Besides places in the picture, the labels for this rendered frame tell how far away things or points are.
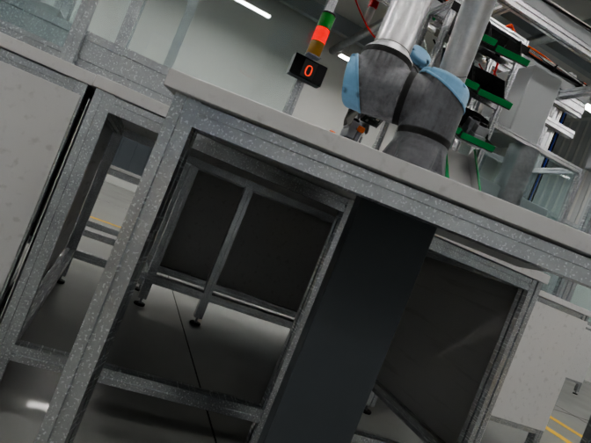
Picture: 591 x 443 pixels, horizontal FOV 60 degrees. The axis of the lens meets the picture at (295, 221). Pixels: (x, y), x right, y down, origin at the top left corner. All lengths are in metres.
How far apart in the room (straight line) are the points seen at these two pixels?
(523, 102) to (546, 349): 1.30
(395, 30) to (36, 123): 0.85
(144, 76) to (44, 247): 0.49
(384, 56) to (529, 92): 1.92
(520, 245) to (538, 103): 2.18
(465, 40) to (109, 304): 1.01
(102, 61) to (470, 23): 0.91
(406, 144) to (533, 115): 1.98
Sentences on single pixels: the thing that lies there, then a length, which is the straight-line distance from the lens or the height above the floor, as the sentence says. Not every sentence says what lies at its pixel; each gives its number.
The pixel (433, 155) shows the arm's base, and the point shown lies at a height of 0.94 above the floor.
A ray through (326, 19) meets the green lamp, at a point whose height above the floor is 1.38.
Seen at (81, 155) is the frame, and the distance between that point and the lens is 1.35.
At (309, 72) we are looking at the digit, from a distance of 1.79.
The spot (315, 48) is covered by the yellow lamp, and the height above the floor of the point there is 1.28.
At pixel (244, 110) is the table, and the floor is 0.84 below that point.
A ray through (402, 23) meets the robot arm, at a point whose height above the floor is 1.19.
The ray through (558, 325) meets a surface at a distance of 3.06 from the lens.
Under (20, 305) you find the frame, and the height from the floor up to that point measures 0.27.
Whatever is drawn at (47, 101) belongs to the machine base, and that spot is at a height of 0.75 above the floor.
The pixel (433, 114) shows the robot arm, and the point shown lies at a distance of 1.08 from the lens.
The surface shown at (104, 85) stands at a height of 0.84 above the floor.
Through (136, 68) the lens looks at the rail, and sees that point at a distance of 1.42.
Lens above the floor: 0.71
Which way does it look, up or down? level
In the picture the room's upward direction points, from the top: 22 degrees clockwise
